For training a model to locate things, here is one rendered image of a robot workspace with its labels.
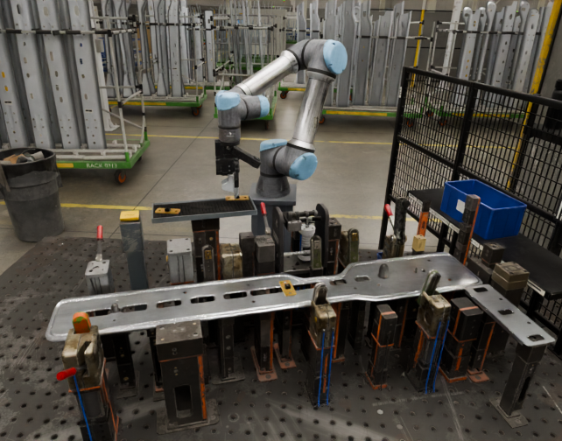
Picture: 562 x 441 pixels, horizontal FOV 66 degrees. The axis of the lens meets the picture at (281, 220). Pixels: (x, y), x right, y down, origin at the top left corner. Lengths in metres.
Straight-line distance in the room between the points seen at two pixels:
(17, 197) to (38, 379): 2.54
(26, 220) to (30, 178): 0.39
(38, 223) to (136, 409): 2.84
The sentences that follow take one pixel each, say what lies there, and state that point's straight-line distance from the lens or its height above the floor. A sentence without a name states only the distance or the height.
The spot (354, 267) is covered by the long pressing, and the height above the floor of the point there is 1.00.
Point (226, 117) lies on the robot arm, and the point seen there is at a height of 1.50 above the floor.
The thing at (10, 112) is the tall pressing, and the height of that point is 0.73.
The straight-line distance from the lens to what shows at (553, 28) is 4.09.
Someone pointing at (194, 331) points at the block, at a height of 1.03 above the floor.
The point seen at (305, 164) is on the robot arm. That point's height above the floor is 1.28.
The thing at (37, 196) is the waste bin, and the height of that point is 0.42.
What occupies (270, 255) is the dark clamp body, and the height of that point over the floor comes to 1.04.
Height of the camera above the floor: 1.81
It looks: 26 degrees down
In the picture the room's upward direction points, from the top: 1 degrees clockwise
